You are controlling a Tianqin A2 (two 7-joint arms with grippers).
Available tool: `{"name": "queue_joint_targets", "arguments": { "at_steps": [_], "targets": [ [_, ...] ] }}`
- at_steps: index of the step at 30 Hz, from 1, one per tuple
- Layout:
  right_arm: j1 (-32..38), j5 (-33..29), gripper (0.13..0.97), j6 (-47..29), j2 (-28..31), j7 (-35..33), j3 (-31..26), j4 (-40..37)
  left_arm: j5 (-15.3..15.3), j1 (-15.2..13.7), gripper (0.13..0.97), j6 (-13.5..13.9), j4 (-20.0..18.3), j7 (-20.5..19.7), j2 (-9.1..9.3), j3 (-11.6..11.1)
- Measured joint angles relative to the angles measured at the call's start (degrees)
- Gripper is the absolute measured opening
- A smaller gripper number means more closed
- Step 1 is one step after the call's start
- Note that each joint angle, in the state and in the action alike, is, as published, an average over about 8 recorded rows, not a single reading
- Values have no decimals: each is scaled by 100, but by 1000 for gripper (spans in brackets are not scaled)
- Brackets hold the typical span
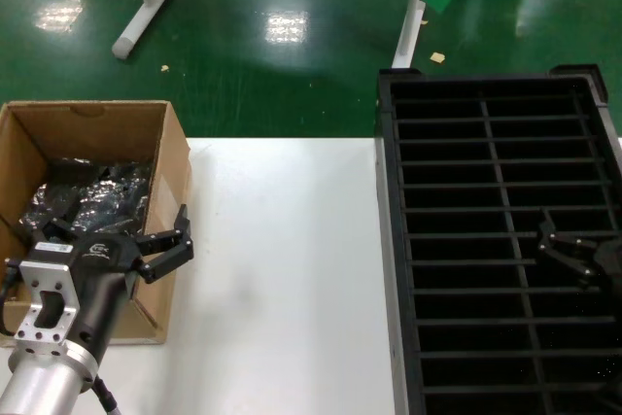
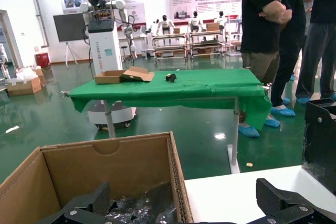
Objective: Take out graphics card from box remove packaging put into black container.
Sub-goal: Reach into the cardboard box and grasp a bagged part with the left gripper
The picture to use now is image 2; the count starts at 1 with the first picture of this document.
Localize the flat open cardboard box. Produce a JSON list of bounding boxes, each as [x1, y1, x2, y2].
[[94, 66, 155, 85]]

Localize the red box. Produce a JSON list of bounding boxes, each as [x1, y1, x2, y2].
[[35, 52, 51, 69]]

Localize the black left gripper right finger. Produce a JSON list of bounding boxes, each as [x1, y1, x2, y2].
[[246, 178, 336, 224]]

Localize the white humanoid robot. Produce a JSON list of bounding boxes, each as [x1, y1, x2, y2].
[[149, 15, 176, 36], [214, 10, 228, 30], [187, 10, 204, 33]]

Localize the green tablecloth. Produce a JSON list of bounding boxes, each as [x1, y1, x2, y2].
[[68, 68, 273, 131]]

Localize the white metal table leg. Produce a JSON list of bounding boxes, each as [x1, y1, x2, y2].
[[103, 100, 117, 138], [227, 97, 241, 174]]

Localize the black monitor on stand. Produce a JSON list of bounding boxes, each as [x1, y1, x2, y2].
[[53, 13, 89, 67]]

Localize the open brown cardboard box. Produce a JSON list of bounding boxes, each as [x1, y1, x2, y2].
[[0, 131, 195, 224]]

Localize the white plastic bag pile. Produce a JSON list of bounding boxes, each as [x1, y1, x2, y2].
[[15, 66, 39, 84]]

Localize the large brown shipping box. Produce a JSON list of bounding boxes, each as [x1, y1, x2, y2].
[[7, 77, 42, 97]]

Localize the translucent grey antistatic bag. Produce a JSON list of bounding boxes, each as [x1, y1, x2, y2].
[[106, 182, 176, 224]]

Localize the black slotted plastic container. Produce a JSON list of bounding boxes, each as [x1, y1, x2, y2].
[[301, 98, 336, 196]]

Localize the white metal rack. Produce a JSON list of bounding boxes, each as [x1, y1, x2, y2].
[[225, 15, 244, 57]]

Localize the small red white wall poster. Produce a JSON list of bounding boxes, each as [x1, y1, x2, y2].
[[59, 0, 146, 25]]

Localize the person all black clothes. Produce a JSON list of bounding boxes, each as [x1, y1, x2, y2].
[[270, 0, 308, 108]]

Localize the metal roller workbench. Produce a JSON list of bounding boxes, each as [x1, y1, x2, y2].
[[151, 33, 188, 61], [188, 30, 226, 58]]

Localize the white wall pipe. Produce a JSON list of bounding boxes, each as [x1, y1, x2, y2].
[[28, 0, 50, 49]]

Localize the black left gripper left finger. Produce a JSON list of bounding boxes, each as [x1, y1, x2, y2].
[[34, 181, 118, 224]]

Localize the person black tee khaki trousers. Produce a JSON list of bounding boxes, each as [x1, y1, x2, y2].
[[240, 0, 292, 125]]

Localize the person dark tee grey trousers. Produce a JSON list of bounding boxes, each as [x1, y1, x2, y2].
[[295, 0, 336, 100]]

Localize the small brown shipping box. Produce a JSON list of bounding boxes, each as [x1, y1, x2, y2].
[[33, 68, 47, 86]]

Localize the person in grey shirt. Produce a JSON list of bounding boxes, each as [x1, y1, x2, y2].
[[303, 0, 314, 37]]

